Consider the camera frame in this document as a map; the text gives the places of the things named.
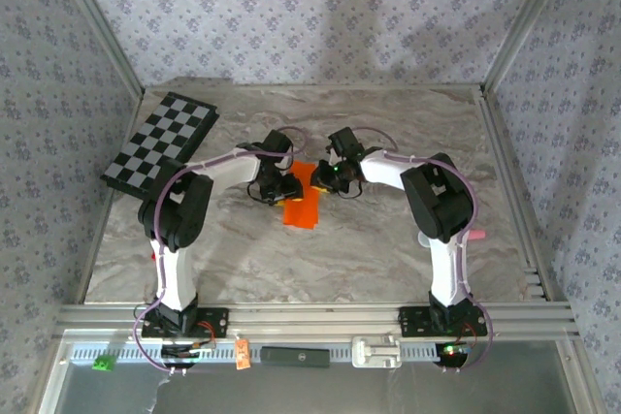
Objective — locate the orange cloth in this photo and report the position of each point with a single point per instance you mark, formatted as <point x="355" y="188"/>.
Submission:
<point x="303" y="213"/>

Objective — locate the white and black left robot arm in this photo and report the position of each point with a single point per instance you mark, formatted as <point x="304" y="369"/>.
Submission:
<point x="179" y="273"/>

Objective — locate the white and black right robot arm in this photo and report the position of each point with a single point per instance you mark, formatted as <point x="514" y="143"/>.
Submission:
<point x="446" y="268"/>

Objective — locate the pink toy microphone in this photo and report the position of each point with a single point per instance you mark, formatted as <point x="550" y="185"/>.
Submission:
<point x="424" y="239"/>

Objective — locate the black and grey chessboard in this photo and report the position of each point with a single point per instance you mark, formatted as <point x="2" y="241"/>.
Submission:
<point x="160" y="142"/>

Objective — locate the black bar device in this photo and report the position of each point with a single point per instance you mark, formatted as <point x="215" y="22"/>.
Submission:
<point x="295" y="357"/>

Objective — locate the orange tag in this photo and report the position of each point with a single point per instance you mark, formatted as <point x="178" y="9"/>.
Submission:
<point x="242" y="355"/>

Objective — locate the green connector block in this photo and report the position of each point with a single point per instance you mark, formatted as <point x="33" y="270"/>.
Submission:
<point x="104" y="363"/>

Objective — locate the aluminium frame cross rail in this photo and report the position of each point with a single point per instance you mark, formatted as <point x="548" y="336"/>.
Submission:
<point x="310" y="319"/>

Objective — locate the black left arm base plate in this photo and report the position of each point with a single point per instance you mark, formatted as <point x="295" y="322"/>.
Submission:
<point x="216" y="322"/>

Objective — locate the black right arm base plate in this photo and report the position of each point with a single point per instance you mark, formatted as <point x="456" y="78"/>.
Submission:
<point x="412" y="322"/>

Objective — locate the white plastic bracket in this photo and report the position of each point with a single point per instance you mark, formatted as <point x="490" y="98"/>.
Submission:
<point x="376" y="352"/>

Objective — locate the aluminium table side rail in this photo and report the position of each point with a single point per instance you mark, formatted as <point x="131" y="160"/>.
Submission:
<point x="512" y="191"/>
<point x="97" y="244"/>

